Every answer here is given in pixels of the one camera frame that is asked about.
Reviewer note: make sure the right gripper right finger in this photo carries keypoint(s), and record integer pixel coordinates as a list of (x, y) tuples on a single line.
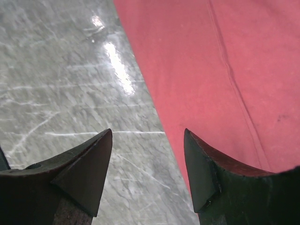
[(226, 191)]

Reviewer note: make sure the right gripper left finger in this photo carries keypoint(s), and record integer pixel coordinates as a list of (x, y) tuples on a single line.
[(63, 190)]

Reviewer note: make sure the dusty red t-shirt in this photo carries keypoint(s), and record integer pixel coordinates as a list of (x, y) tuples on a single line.
[(227, 70)]

